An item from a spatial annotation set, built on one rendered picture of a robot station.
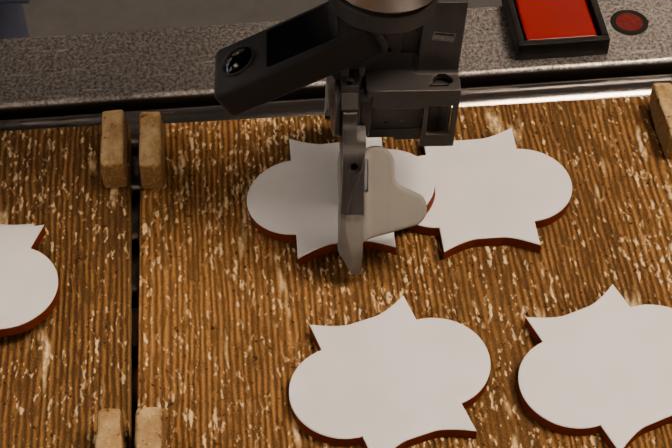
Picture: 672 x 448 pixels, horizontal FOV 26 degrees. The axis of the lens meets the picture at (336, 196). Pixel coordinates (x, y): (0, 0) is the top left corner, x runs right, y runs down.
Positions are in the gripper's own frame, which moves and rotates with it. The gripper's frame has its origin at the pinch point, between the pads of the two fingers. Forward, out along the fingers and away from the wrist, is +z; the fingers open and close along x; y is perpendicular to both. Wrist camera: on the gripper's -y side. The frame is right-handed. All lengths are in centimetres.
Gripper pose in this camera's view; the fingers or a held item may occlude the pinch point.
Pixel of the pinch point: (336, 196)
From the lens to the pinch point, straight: 105.7
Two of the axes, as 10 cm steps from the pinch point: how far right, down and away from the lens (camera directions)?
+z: -0.5, 6.7, 7.4
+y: 10.0, -0.2, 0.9
